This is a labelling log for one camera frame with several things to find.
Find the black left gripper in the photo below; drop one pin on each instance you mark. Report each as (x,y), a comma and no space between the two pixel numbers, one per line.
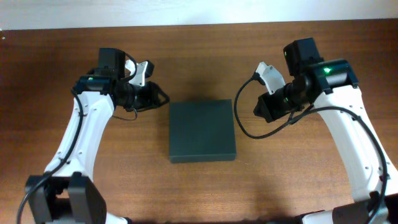
(153,99)

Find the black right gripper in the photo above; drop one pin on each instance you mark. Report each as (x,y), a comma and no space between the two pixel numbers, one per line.
(269,112)

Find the black box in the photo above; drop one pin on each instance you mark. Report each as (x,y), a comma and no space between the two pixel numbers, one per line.
(201,131)

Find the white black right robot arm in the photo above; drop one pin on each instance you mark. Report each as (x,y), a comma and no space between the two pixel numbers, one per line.
(331,89)

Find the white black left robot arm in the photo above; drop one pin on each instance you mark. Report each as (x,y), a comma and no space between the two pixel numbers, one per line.
(65,192)

